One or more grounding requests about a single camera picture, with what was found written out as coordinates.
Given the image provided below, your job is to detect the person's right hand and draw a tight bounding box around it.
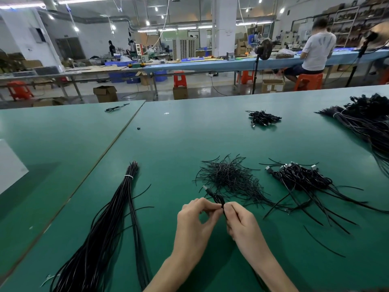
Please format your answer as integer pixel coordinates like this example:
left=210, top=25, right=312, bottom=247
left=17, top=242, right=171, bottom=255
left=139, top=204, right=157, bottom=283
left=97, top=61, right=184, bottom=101
left=223, top=202, right=271, bottom=265

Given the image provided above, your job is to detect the person's left hand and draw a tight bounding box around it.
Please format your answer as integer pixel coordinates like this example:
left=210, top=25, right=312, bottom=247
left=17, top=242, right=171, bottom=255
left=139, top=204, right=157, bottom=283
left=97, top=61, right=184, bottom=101
left=172, top=198, right=223, bottom=265

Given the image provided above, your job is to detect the pile of black wire ties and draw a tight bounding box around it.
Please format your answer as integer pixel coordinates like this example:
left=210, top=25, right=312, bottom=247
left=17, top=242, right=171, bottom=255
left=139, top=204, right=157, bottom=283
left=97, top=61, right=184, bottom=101
left=194, top=154, right=274, bottom=207

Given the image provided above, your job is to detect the long black cable bundle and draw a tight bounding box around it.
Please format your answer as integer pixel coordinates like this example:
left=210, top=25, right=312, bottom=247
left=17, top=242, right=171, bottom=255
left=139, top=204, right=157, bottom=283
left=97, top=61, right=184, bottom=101
left=50, top=161, right=153, bottom=292

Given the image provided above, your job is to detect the small pile of knotted cables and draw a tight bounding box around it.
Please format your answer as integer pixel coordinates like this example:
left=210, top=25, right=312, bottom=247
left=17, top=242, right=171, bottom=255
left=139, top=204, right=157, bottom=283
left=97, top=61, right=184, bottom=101
left=246, top=110, right=283, bottom=128

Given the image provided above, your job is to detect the small cable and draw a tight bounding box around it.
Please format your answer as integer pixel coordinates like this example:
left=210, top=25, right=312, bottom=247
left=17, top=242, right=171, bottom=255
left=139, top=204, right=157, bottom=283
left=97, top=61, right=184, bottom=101
left=105, top=103, right=130, bottom=113

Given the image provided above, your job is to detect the large heap of black cables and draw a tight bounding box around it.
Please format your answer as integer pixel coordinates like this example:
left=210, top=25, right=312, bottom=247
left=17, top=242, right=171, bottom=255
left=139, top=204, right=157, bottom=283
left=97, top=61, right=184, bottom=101
left=316, top=93, right=389, bottom=177

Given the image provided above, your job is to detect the red plastic stool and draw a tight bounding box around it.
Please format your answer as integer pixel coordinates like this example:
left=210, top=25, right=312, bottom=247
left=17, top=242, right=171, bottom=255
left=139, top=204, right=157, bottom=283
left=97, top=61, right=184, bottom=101
left=173, top=73, right=188, bottom=89

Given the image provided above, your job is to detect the open cardboard box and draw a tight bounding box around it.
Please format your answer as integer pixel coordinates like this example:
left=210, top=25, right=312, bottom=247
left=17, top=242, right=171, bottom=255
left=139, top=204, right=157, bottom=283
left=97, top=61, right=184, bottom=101
left=93, top=86, right=119, bottom=103

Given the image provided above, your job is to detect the long blue workbench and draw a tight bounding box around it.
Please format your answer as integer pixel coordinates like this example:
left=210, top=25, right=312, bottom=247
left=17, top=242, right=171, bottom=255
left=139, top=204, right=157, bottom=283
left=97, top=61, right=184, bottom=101
left=143, top=50, right=389, bottom=73

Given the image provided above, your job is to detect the black fan on stand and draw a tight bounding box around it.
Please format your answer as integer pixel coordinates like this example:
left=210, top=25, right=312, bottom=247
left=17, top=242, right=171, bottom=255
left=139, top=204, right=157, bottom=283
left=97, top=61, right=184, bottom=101
left=252, top=38, right=274, bottom=95

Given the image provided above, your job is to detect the large white box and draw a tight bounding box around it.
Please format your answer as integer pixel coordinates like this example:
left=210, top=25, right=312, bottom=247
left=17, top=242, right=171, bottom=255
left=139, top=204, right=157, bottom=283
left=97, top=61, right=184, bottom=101
left=0, top=140, right=29, bottom=195

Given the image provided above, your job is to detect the black tripod stand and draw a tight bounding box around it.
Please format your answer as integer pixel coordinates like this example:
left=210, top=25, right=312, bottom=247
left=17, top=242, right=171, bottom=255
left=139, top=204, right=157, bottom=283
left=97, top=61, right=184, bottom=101
left=346, top=30, right=380, bottom=88

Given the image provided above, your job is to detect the loose black wire tie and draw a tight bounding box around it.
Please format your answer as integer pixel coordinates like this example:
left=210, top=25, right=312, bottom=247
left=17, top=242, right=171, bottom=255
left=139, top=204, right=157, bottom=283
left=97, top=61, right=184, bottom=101
left=303, top=225, right=346, bottom=258

